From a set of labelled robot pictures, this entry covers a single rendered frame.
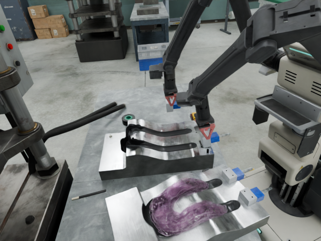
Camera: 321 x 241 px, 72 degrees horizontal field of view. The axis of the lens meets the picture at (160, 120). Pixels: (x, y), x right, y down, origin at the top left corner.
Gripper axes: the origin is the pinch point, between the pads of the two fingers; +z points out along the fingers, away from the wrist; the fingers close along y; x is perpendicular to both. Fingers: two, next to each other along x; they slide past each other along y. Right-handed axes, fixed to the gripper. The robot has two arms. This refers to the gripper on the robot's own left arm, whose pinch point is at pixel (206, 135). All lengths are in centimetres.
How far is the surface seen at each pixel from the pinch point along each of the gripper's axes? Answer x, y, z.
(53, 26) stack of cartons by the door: -262, -615, -80
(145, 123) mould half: -26.1, -15.7, -4.8
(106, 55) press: -103, -390, 3
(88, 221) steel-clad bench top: -53, 23, 10
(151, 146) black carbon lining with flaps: -24.8, -0.3, -0.4
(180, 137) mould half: -11.2, -7.0, 2.4
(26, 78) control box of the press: -81, -33, -37
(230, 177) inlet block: 3.2, 18.7, 9.4
